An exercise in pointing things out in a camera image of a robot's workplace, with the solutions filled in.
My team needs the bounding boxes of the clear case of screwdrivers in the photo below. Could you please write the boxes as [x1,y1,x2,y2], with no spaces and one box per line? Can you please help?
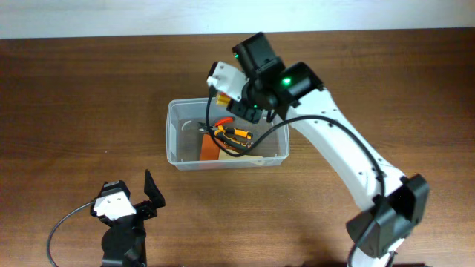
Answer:
[216,93,232,107]

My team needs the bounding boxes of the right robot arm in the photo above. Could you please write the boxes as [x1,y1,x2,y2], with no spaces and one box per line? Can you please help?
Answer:
[231,33,430,266]

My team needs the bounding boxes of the clear plastic container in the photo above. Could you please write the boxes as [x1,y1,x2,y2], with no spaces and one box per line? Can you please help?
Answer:
[166,98,290,171]

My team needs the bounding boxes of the small red-handled cutters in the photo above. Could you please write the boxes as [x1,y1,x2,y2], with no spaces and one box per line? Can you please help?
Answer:
[214,116,235,127]

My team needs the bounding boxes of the orange black long-nose pliers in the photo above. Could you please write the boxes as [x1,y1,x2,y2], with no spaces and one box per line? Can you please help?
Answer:
[210,125,253,151]

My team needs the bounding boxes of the orange scraper wooden handle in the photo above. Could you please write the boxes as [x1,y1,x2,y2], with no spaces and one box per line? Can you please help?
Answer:
[199,133,265,166]

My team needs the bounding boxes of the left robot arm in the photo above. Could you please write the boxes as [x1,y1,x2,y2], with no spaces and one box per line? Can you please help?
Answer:
[90,170,166,267]

